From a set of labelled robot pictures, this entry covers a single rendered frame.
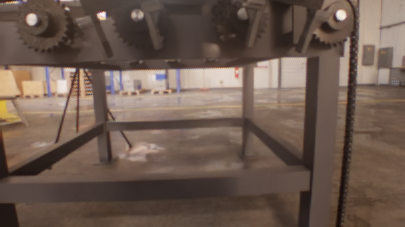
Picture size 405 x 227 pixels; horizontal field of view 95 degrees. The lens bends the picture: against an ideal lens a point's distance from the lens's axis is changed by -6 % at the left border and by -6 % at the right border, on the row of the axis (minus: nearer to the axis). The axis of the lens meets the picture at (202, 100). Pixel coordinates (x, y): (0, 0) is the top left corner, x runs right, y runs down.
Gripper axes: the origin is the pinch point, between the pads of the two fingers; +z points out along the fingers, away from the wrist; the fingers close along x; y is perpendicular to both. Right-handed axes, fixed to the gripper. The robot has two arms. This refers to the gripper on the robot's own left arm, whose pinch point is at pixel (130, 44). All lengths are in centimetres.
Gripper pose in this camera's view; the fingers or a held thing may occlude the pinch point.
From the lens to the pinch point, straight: 51.5
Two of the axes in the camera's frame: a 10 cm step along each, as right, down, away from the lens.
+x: -9.8, 1.2, 1.8
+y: 1.0, -5.1, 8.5
